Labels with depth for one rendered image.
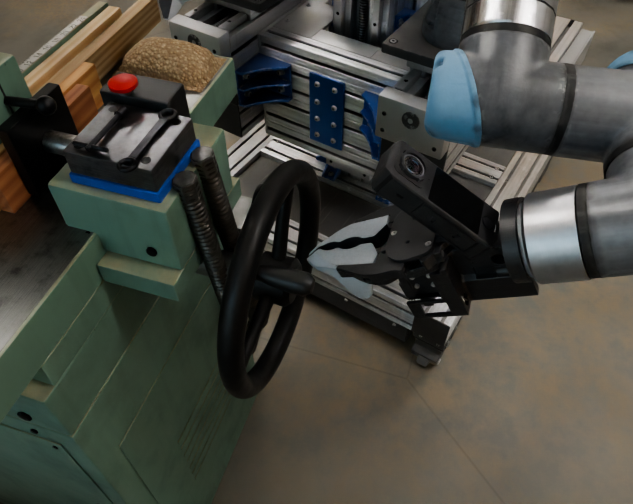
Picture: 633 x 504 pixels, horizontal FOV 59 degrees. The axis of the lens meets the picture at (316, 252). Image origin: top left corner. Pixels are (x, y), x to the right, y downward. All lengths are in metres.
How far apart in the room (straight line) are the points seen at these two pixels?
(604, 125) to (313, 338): 1.20
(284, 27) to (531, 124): 0.91
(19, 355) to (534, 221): 0.47
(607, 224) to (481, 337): 1.22
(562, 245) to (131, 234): 0.41
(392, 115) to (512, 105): 0.58
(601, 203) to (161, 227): 0.39
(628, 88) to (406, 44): 0.64
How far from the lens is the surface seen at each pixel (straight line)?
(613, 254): 0.45
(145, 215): 0.58
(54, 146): 0.68
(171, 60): 0.84
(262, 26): 1.33
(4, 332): 0.60
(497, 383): 1.59
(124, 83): 0.62
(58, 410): 0.69
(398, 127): 1.05
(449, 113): 0.48
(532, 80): 0.49
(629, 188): 0.46
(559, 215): 0.46
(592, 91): 0.50
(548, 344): 1.70
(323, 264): 0.54
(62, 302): 0.63
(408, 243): 0.49
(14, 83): 0.70
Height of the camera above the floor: 1.34
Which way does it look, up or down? 49 degrees down
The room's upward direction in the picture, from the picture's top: straight up
